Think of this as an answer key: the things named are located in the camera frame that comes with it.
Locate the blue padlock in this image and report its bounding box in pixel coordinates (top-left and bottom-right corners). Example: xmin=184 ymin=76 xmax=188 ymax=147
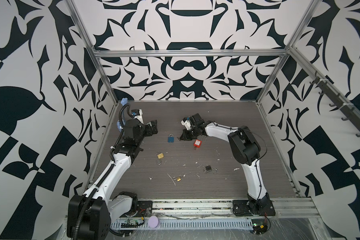
xmin=168 ymin=134 xmax=175 ymax=143

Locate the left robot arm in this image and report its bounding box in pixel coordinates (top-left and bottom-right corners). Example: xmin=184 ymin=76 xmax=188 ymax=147
xmin=67 ymin=104 xmax=158 ymax=240

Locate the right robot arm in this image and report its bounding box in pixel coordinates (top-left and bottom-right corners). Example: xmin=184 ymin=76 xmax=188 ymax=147
xmin=180 ymin=115 xmax=276 ymax=217

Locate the brass padlock with key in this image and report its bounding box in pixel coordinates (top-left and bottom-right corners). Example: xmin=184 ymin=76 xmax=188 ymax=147
xmin=156 ymin=152 xmax=164 ymax=165

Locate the red padlock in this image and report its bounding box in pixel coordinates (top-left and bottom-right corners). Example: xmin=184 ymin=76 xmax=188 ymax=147
xmin=194 ymin=136 xmax=204 ymax=150

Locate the blue flower toy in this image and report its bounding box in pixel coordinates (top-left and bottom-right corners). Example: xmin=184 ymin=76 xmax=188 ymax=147
xmin=117 ymin=98 xmax=128 ymax=132

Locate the black padlock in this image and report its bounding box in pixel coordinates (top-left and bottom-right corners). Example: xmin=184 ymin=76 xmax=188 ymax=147
xmin=204 ymin=165 xmax=218 ymax=174

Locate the small brass padlock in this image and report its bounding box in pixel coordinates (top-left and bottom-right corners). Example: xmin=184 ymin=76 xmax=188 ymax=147
xmin=173 ymin=176 xmax=182 ymax=182

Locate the purple round lid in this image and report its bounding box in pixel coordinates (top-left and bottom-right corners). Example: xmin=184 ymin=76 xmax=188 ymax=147
xmin=148 ymin=215 xmax=160 ymax=229

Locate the green circuit board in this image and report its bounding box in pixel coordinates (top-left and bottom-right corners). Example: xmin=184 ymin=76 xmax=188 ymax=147
xmin=251 ymin=218 xmax=271 ymax=236

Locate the black hook rack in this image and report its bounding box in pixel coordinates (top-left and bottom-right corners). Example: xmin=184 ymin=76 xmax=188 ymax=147
xmin=310 ymin=71 xmax=360 ymax=138

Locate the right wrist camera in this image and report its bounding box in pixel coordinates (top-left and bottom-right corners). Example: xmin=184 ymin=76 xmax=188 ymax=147
xmin=181 ymin=114 xmax=205 ymax=131

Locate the white cable duct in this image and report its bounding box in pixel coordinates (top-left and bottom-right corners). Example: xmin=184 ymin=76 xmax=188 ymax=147
xmin=111 ymin=219 xmax=253 ymax=231

